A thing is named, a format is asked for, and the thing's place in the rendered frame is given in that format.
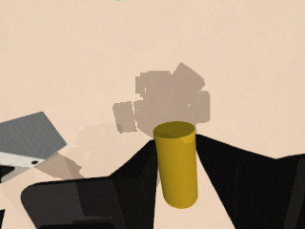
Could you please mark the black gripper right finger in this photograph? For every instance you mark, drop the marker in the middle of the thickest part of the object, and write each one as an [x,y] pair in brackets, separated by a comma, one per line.
[257,192]

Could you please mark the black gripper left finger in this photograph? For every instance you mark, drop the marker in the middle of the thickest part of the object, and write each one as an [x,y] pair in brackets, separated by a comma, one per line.
[125,198]

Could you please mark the yellow tall cylinder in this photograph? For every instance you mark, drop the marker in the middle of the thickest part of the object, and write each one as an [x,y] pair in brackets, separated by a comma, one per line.
[177,164]

